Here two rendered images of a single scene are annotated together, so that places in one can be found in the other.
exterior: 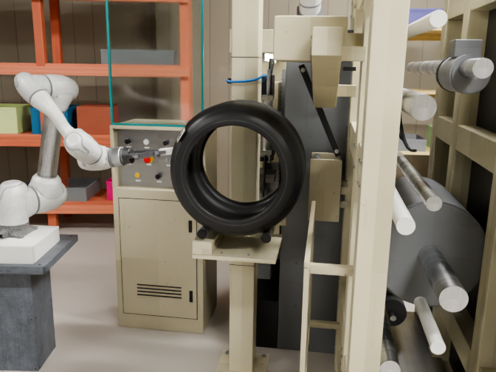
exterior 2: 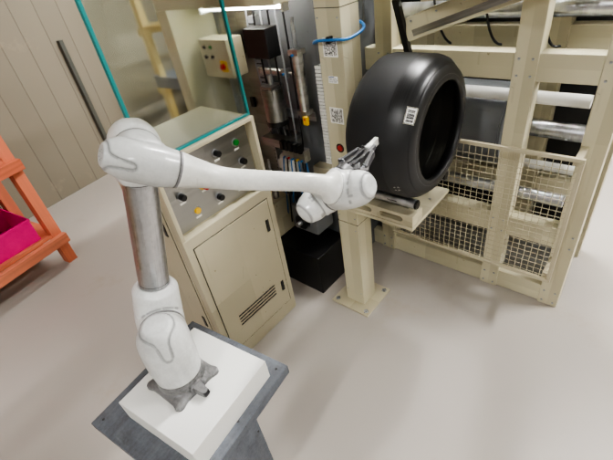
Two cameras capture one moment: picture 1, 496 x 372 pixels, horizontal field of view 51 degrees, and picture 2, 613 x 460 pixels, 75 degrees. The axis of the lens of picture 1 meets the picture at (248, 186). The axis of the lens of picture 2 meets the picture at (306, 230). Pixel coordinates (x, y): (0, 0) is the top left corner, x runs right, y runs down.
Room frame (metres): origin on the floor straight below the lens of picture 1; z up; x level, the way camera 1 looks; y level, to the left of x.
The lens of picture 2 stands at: (1.68, 1.60, 1.89)
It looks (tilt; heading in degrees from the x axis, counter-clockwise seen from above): 36 degrees down; 307
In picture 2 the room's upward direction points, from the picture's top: 10 degrees counter-clockwise
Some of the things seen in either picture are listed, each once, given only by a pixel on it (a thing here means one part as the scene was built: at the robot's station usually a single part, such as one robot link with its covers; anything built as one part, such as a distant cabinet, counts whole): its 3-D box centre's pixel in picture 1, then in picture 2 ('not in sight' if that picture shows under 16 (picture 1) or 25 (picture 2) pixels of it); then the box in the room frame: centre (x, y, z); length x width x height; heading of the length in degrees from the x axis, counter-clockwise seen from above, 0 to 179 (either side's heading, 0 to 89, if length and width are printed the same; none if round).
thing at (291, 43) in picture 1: (311, 42); not in sight; (2.12, -0.24, 1.71); 0.61 x 0.25 x 0.15; 172
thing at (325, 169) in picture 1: (325, 186); not in sight; (2.45, -0.38, 1.05); 0.20 x 0.15 x 0.30; 172
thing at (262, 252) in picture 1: (240, 245); (397, 199); (2.29, 0.03, 0.80); 0.37 x 0.36 x 0.02; 82
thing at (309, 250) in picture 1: (307, 301); (468, 203); (2.02, -0.26, 0.65); 0.90 x 0.02 x 0.70; 172
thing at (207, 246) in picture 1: (210, 235); (381, 206); (2.31, 0.17, 0.84); 0.36 x 0.09 x 0.06; 172
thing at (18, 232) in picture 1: (11, 228); (184, 376); (2.58, 1.23, 0.77); 0.22 x 0.18 x 0.06; 176
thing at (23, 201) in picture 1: (13, 201); (166, 345); (2.61, 1.22, 0.91); 0.18 x 0.16 x 0.22; 148
